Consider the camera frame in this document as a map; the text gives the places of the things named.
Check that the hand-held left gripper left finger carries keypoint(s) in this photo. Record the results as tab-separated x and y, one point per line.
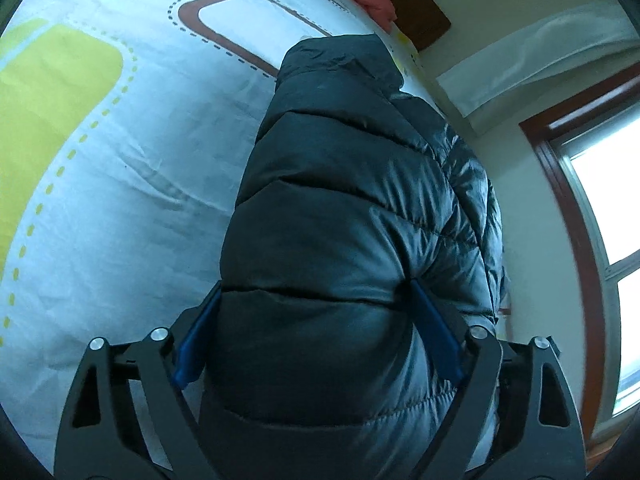
192	340

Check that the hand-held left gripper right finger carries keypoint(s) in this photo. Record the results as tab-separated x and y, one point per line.
437	340

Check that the black puffer jacket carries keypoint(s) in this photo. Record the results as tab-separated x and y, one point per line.
340	220

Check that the white printed bed sheet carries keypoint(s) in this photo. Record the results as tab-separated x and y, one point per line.
125	160

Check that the white curtain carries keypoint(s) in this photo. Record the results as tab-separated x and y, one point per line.
540	55

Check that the brown wooden headboard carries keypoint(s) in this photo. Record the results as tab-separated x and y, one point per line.
415	10

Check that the window with brown frame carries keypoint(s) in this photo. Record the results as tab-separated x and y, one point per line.
600	200

